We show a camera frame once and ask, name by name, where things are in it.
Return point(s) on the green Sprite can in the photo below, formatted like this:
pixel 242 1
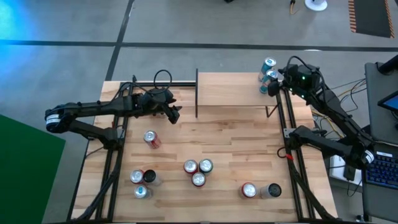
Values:
pixel 206 165

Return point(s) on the white paper sheet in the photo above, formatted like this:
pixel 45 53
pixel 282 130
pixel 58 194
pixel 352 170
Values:
pixel 335 171

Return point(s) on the silver metal bracket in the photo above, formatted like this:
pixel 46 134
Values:
pixel 287 132

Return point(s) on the red zero sugar soda can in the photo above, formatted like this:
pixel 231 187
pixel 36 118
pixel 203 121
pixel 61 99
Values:
pixel 198 179

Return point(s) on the black aluminium table frame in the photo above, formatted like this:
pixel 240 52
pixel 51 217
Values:
pixel 183 84

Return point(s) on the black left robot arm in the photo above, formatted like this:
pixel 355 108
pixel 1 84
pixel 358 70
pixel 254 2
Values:
pixel 93 109

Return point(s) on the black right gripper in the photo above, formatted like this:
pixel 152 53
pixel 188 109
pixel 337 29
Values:
pixel 298 82

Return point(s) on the black phone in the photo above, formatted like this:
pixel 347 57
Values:
pixel 349 174

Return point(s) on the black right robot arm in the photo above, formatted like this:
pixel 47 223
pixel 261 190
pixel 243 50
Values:
pixel 335 110

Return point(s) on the grey side desk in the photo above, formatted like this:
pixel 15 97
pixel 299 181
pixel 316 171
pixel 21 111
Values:
pixel 377 124

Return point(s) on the white round base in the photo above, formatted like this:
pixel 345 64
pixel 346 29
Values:
pixel 315 4

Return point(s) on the black keyboard blue backlight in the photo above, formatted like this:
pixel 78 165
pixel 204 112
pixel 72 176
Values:
pixel 384 171

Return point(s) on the red Coca-Cola original can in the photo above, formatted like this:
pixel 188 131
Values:
pixel 151 138

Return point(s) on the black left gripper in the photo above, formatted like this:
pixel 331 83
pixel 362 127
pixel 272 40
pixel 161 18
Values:
pixel 155 98

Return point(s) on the black floor object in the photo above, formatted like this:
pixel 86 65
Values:
pixel 229 1

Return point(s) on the black mat orange hazard stripes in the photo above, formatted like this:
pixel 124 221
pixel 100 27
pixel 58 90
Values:
pixel 370 15

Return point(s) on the wooden shelf black metal legs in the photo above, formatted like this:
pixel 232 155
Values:
pixel 230 90

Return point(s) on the blue slim energy drink can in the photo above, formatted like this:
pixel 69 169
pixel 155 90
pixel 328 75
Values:
pixel 140 191
pixel 270 75
pixel 268 63

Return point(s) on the green floor mat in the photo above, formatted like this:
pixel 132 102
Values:
pixel 25 174

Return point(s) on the tablet with blue screen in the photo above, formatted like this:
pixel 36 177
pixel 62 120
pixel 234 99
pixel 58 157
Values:
pixel 391 102

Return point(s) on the red and blue soda can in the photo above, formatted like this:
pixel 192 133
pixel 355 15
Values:
pixel 190 166

